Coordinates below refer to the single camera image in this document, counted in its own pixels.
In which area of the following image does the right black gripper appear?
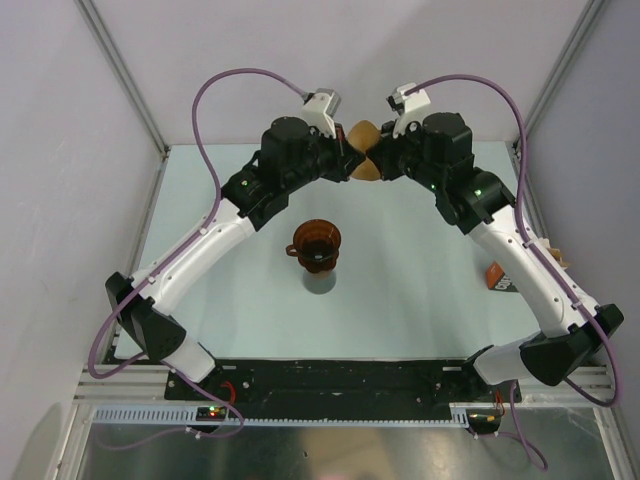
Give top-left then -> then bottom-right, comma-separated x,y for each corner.
366,117 -> 444,193

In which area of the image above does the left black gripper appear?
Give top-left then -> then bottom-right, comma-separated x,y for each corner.
283,122 -> 365,194

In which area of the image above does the brown paper coffee filter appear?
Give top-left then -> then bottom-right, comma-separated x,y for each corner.
347,120 -> 381,181

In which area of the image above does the amber plastic coffee dripper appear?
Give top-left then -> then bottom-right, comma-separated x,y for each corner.
285,219 -> 342,274

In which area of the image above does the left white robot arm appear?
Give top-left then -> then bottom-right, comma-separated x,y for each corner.
106,117 -> 365,399

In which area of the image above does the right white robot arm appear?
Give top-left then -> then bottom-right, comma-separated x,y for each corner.
367,113 -> 624,401

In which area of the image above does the orange coffee filter box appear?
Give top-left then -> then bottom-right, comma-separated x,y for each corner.
483,239 -> 572,296

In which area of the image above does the grey glass carafe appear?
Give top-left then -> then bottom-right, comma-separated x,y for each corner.
302,270 -> 337,295

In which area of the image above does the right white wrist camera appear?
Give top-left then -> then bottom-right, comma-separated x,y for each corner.
387,82 -> 431,138

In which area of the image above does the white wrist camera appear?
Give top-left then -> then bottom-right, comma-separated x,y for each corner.
301,88 -> 341,139
387,82 -> 431,138

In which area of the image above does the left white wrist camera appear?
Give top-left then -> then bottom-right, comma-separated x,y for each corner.
301,88 -> 341,139

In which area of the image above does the black mounting base plate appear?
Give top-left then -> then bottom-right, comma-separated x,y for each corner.
164,358 -> 534,424

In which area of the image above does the grey slotted cable duct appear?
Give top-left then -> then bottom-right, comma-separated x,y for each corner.
92,402 -> 501,427

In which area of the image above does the aluminium frame rail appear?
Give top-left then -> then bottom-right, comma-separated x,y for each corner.
73,364 -> 174,404

